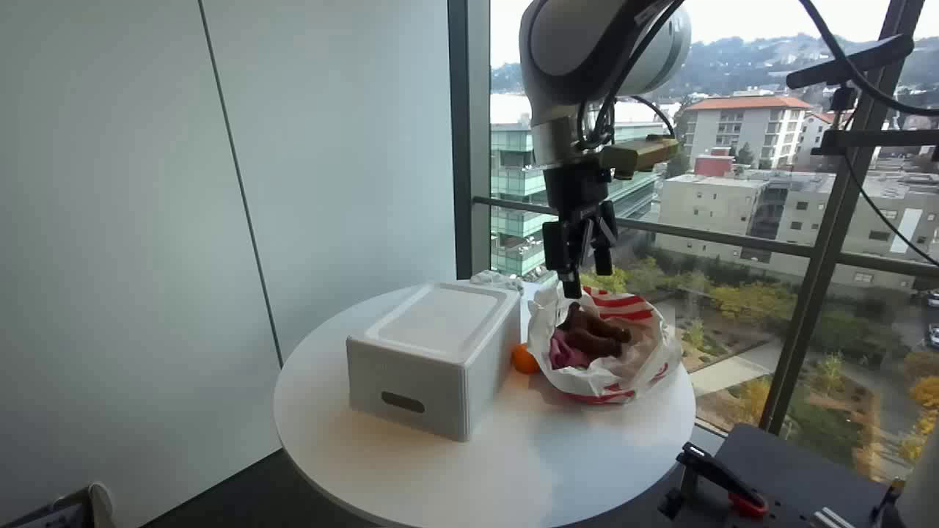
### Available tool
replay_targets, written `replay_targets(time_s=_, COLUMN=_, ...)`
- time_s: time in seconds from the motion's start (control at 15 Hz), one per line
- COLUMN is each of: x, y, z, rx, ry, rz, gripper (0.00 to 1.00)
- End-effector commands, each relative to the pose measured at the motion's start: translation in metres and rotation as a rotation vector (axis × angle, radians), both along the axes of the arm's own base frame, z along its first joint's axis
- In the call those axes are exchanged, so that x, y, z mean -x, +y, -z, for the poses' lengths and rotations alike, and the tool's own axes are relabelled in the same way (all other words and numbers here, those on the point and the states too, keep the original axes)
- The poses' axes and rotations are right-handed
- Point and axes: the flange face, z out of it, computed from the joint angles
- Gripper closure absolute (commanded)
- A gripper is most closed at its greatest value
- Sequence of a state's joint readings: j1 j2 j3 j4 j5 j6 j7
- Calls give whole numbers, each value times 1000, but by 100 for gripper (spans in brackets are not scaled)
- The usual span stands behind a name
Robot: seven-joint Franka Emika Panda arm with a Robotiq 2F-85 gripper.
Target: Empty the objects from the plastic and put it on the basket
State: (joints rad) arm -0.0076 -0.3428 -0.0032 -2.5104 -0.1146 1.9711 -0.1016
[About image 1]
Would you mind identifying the round white table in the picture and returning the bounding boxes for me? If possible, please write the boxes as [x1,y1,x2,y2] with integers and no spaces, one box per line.
[273,291,696,528]

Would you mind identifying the white styrofoam box basket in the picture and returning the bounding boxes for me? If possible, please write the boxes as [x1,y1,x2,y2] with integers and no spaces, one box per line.
[345,282,519,441]

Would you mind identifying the black camera tripod stand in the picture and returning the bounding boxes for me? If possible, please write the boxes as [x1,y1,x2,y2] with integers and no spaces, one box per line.
[760,0,933,433]

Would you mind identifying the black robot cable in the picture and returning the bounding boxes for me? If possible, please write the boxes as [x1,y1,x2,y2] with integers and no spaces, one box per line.
[574,0,687,150]

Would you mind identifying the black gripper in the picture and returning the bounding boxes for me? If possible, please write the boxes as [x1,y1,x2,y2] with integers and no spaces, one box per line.
[543,160,615,300]

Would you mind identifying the pink cloth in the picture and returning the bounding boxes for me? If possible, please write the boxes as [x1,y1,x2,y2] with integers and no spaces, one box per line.
[549,338,590,369]

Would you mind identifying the red white plastic bag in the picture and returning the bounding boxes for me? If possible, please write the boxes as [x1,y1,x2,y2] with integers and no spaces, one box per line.
[524,282,684,404]

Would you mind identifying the black red clamp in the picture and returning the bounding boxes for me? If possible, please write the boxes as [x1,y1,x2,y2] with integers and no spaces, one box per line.
[659,442,770,518]

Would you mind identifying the orange fruit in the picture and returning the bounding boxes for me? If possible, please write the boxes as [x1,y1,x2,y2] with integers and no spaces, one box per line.
[509,342,540,375]

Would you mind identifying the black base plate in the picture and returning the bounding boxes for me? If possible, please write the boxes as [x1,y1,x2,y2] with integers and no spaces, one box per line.
[672,426,894,528]

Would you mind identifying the brown plush toy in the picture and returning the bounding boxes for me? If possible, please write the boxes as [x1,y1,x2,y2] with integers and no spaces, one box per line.
[561,306,630,358]

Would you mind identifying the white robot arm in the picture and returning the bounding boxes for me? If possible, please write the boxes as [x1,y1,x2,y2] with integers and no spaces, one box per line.
[519,0,691,300]

